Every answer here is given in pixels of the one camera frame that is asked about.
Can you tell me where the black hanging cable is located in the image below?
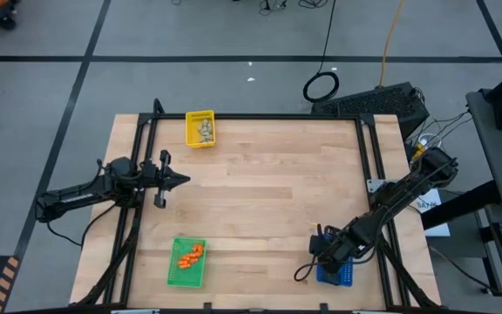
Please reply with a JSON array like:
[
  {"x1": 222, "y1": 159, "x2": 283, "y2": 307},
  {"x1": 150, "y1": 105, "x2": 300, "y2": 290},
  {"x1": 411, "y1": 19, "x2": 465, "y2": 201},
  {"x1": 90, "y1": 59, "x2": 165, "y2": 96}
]
[{"x1": 302, "y1": 0, "x2": 341, "y2": 104}]

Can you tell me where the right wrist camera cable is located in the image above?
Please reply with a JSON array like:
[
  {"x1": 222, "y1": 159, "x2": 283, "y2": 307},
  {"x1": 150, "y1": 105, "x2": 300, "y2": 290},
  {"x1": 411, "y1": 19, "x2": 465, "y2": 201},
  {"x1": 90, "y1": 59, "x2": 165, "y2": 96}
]
[{"x1": 293, "y1": 255, "x2": 322, "y2": 283}]

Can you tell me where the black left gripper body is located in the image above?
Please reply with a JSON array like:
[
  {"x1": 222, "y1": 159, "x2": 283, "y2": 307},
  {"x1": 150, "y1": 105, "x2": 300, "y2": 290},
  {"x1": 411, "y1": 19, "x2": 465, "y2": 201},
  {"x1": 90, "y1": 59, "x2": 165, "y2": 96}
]
[{"x1": 139, "y1": 150, "x2": 172, "y2": 209}]

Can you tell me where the blue plastic basket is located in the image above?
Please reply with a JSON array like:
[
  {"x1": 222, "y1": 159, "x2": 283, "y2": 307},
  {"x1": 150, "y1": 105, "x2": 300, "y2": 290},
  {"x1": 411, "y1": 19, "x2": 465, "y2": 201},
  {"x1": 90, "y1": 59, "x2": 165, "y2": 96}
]
[{"x1": 315, "y1": 230, "x2": 356, "y2": 288}]

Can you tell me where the white paper sheet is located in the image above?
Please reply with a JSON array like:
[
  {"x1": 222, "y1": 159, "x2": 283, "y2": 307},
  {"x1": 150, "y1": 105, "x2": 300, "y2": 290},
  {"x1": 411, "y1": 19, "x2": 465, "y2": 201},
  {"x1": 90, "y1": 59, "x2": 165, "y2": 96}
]
[{"x1": 416, "y1": 187, "x2": 451, "y2": 238}]

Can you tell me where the green plastic basket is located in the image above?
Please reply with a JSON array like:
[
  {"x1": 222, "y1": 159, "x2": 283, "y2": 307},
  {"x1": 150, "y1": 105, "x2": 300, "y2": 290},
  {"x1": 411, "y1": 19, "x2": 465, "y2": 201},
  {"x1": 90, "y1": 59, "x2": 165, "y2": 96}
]
[{"x1": 166, "y1": 236, "x2": 208, "y2": 290}]

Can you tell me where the yellow hanging extension cable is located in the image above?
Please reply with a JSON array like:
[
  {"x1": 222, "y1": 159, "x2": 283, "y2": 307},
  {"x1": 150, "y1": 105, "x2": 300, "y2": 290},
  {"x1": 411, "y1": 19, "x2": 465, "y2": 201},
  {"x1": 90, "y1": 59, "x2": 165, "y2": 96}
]
[{"x1": 378, "y1": 0, "x2": 406, "y2": 87}]

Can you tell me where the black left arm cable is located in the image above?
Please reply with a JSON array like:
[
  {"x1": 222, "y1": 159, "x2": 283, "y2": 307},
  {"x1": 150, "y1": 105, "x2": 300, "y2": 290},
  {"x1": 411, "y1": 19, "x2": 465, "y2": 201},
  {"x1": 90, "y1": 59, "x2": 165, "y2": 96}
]
[{"x1": 44, "y1": 202, "x2": 119, "y2": 249}]

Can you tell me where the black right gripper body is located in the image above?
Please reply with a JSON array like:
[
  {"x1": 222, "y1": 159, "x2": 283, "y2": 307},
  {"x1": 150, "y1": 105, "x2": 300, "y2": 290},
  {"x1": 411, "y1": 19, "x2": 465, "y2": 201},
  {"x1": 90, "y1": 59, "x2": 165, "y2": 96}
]
[{"x1": 309, "y1": 220, "x2": 370, "y2": 274}]

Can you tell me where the grey side table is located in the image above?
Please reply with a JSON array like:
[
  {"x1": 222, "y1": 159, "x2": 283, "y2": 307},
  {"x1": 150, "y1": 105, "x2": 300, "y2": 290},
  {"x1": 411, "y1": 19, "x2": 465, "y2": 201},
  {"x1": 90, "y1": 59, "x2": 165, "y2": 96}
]
[{"x1": 420, "y1": 89, "x2": 502, "y2": 231}]

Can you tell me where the white cable coil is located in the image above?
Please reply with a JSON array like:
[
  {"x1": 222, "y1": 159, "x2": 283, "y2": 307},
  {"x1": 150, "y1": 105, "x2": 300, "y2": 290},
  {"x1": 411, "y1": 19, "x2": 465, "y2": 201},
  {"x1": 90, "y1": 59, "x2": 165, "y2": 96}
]
[{"x1": 416, "y1": 133, "x2": 443, "y2": 152}]

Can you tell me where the black mesh computer tower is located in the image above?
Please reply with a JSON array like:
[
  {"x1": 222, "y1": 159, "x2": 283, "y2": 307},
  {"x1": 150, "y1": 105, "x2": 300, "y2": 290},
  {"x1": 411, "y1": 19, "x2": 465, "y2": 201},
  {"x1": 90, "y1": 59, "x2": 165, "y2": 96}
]
[{"x1": 310, "y1": 81, "x2": 431, "y2": 139}]

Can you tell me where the yellow plastic basket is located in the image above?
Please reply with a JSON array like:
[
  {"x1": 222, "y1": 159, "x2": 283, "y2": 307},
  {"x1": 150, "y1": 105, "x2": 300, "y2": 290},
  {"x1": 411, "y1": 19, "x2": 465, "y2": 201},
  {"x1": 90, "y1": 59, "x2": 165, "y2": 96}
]
[{"x1": 185, "y1": 109, "x2": 216, "y2": 149}]

